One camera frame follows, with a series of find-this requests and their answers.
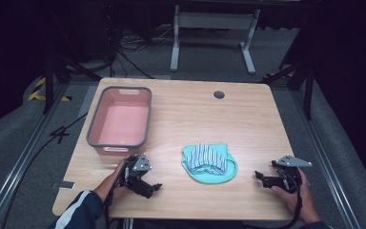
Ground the pink basin with grey rim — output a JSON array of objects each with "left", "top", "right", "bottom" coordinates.
[{"left": 86, "top": 85, "right": 153, "bottom": 157}]

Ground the person's right hand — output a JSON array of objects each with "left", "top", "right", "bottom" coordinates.
[{"left": 270, "top": 167, "right": 322, "bottom": 225}]

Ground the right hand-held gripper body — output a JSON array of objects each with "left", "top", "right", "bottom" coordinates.
[{"left": 263, "top": 154, "right": 313, "bottom": 194}]

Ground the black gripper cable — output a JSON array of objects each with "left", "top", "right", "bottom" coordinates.
[
  {"left": 104, "top": 165, "right": 127, "bottom": 229},
  {"left": 275, "top": 168, "right": 303, "bottom": 229}
]

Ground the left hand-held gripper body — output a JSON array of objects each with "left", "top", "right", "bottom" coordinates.
[{"left": 119, "top": 153, "right": 155, "bottom": 199}]

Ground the yellow black floor tape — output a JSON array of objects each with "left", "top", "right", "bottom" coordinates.
[{"left": 28, "top": 76, "right": 73, "bottom": 103}]

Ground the grey tape piece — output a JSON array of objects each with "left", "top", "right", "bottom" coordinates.
[{"left": 51, "top": 180, "right": 76, "bottom": 191}]

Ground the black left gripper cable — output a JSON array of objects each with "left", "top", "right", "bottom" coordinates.
[{"left": 104, "top": 165, "right": 127, "bottom": 229}]

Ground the aluminium floor rail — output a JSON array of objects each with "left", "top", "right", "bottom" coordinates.
[
  {"left": 0, "top": 83, "right": 71, "bottom": 229},
  {"left": 290, "top": 90, "right": 363, "bottom": 229}
]

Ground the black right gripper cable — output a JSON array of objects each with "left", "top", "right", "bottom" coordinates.
[{"left": 275, "top": 168, "right": 303, "bottom": 229}]

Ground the person's left hand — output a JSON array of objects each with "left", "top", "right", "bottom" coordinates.
[{"left": 93, "top": 158, "right": 132, "bottom": 205}]

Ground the black floor cable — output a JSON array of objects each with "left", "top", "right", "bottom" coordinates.
[{"left": 0, "top": 112, "right": 90, "bottom": 229}]

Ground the teal striped cloth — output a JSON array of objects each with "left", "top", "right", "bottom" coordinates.
[{"left": 180, "top": 142, "right": 238, "bottom": 185}]

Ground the white metal table frame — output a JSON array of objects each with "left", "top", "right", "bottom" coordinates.
[{"left": 170, "top": 4, "right": 262, "bottom": 75}]

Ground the black metal stand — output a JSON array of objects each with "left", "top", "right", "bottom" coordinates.
[
  {"left": 260, "top": 47, "right": 316, "bottom": 121},
  {"left": 41, "top": 51, "right": 103, "bottom": 115}
]

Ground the bundle of black cables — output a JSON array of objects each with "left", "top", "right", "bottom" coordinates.
[{"left": 106, "top": 12, "right": 179, "bottom": 80}]

